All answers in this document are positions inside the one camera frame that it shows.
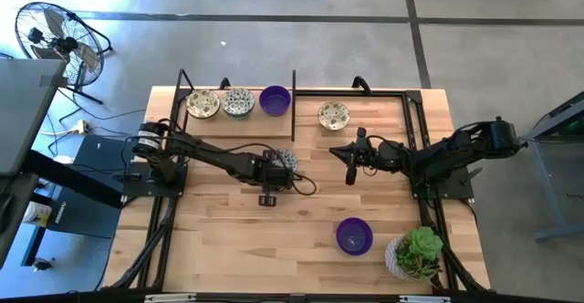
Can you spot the black aluminium table frame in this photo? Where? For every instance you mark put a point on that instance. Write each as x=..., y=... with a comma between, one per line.
x=347, y=94

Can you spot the pale yellow power strip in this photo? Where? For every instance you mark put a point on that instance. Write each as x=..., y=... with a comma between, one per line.
x=82, y=127

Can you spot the black desk caster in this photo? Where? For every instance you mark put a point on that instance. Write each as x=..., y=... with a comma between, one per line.
x=43, y=264

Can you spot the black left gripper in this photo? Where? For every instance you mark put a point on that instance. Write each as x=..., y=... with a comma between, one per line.
x=271, y=175

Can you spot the purple plastic bowl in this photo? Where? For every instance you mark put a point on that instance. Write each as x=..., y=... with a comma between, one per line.
x=274, y=101
x=354, y=236

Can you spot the green succulent in white pot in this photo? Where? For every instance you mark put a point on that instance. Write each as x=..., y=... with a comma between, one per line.
x=422, y=246

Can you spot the blue-grey metal table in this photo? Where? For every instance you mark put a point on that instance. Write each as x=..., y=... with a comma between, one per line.
x=545, y=193

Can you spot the black floor fan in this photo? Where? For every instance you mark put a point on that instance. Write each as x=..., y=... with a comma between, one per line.
x=64, y=44

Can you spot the grey desk top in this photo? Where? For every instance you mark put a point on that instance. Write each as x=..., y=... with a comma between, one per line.
x=23, y=111

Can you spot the white container with yellow label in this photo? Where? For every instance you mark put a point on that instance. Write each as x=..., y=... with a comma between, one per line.
x=35, y=212

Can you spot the silver metal bracket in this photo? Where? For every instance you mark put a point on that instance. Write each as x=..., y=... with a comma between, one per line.
x=169, y=298
x=424, y=299

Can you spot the black desk frame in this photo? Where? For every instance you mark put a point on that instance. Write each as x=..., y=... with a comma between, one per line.
x=73, y=182

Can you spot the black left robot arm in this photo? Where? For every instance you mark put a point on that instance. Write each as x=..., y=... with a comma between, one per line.
x=205, y=152

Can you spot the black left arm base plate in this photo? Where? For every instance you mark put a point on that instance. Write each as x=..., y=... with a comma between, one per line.
x=178, y=190

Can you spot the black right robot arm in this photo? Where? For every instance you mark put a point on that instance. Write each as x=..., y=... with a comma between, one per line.
x=456, y=148

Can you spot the yellow pear-pattern bowl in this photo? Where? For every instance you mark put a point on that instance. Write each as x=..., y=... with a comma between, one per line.
x=334, y=115
x=203, y=104

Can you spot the black computer case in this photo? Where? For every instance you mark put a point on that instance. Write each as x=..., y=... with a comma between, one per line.
x=86, y=216

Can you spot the teal floral-pattern bowl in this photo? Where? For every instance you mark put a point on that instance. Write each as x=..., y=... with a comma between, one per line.
x=237, y=102
x=288, y=157

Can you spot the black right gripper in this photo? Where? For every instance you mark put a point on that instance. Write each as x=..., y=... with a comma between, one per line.
x=383, y=154

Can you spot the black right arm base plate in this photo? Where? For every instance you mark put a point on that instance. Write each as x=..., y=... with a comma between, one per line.
x=451, y=192

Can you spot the black vertical post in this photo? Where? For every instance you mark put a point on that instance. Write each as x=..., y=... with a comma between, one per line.
x=294, y=120

